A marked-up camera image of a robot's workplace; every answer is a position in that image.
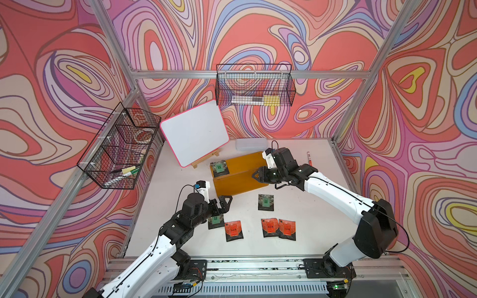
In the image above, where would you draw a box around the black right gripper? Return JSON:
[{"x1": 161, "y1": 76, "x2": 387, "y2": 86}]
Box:
[{"x1": 251, "y1": 166, "x2": 287, "y2": 183}]

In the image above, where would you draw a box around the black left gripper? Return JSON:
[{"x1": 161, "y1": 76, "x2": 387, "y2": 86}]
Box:
[{"x1": 190, "y1": 194, "x2": 232, "y2": 230}]

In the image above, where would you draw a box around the green tea bag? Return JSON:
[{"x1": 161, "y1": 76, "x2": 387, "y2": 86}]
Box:
[
  {"x1": 210, "y1": 160, "x2": 230, "y2": 178},
  {"x1": 207, "y1": 214, "x2": 225, "y2": 230},
  {"x1": 258, "y1": 194, "x2": 275, "y2": 211}
]

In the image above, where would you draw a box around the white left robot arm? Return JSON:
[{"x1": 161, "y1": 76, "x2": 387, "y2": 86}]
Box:
[{"x1": 83, "y1": 191, "x2": 233, "y2": 298}]

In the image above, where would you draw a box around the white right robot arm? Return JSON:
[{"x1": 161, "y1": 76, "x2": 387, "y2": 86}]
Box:
[{"x1": 252, "y1": 147, "x2": 398, "y2": 277}]

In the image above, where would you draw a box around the yellow wooden two-tier shelf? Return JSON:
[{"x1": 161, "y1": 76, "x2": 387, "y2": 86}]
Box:
[{"x1": 212, "y1": 151, "x2": 267, "y2": 196}]

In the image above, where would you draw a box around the red tea bag left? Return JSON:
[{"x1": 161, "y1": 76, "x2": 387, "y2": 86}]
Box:
[{"x1": 224, "y1": 221, "x2": 243, "y2": 242}]

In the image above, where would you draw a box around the red tea bag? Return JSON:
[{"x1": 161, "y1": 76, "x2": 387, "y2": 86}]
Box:
[
  {"x1": 278, "y1": 219, "x2": 296, "y2": 241},
  {"x1": 224, "y1": 221, "x2": 243, "y2": 242},
  {"x1": 261, "y1": 218, "x2": 279, "y2": 238}
]

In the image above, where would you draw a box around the red tea bag middle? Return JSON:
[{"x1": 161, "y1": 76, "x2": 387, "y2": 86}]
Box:
[{"x1": 261, "y1": 218, "x2": 279, "y2": 238}]

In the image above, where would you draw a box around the red tea bag right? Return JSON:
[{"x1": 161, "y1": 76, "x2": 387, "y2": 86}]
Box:
[{"x1": 278, "y1": 219, "x2": 296, "y2": 241}]

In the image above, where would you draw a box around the white plastic pencil case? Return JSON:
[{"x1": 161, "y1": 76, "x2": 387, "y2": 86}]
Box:
[{"x1": 236, "y1": 138, "x2": 268, "y2": 151}]

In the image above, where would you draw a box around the red marker pen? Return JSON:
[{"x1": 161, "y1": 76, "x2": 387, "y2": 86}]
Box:
[{"x1": 307, "y1": 151, "x2": 313, "y2": 166}]

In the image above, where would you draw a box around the wooden whiteboard easel stand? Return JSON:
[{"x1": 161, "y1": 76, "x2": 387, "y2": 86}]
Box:
[{"x1": 191, "y1": 149, "x2": 221, "y2": 169}]

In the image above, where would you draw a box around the yellow sticky notes block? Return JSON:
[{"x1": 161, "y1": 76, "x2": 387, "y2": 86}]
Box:
[{"x1": 262, "y1": 95, "x2": 281, "y2": 106}]

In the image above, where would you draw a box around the pink framed whiteboard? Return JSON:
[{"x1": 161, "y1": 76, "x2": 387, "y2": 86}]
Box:
[{"x1": 160, "y1": 100, "x2": 230, "y2": 168}]

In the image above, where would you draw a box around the green marker in basket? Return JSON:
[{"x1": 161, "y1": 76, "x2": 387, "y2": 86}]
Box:
[{"x1": 111, "y1": 165, "x2": 140, "y2": 176}]

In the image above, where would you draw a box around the tape roll in basket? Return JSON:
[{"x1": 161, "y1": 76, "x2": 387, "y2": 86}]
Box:
[{"x1": 134, "y1": 128, "x2": 154, "y2": 145}]

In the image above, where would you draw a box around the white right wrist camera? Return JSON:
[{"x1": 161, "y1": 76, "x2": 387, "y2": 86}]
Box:
[{"x1": 262, "y1": 148, "x2": 277, "y2": 169}]

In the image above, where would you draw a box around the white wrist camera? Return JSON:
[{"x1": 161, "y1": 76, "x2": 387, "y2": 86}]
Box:
[
  {"x1": 262, "y1": 148, "x2": 277, "y2": 169},
  {"x1": 195, "y1": 180, "x2": 211, "y2": 202}
]

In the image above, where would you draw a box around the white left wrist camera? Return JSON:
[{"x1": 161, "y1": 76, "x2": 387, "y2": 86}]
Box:
[{"x1": 195, "y1": 180, "x2": 211, "y2": 202}]

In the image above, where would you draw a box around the black wire basket back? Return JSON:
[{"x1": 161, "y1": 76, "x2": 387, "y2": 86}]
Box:
[{"x1": 215, "y1": 62, "x2": 296, "y2": 108}]

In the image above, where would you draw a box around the black wire basket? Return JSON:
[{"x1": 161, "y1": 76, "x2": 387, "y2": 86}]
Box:
[
  {"x1": 215, "y1": 62, "x2": 296, "y2": 108},
  {"x1": 77, "y1": 103, "x2": 161, "y2": 189}
]

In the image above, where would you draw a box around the black wire basket left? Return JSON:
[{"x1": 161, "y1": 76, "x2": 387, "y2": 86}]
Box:
[{"x1": 77, "y1": 103, "x2": 161, "y2": 189}]

